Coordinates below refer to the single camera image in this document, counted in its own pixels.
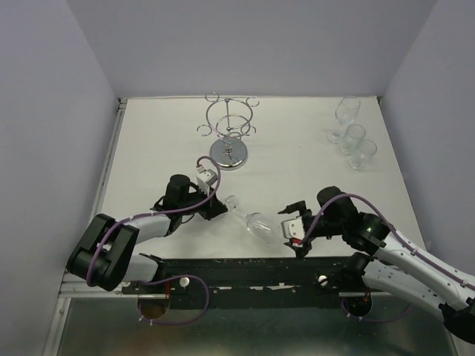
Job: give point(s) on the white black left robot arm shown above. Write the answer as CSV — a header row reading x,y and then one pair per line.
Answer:
x,y
104,258

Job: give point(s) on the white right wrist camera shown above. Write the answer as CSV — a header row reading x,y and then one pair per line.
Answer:
x,y
293,230

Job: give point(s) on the clear wine glass front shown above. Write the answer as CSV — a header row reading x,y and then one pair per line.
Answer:
x,y
362,155

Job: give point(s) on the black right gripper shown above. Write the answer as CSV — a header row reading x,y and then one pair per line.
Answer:
x,y
300,205

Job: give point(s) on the chrome wine glass rack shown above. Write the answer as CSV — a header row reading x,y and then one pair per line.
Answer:
x,y
230,119

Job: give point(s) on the ribbed clear wine glass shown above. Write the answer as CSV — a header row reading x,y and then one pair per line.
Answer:
x,y
352,136

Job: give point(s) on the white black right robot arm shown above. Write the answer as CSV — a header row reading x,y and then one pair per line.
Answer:
x,y
384,258

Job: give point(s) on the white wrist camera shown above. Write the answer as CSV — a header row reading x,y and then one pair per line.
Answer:
x,y
206,178
293,230

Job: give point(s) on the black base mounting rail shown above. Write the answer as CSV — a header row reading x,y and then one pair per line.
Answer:
x,y
265,283

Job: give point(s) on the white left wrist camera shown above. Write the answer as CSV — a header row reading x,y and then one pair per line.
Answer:
x,y
206,178

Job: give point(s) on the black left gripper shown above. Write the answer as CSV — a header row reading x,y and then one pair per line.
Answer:
x,y
214,208

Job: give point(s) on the aluminium frame extrusion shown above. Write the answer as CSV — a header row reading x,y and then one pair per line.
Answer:
x,y
60,314

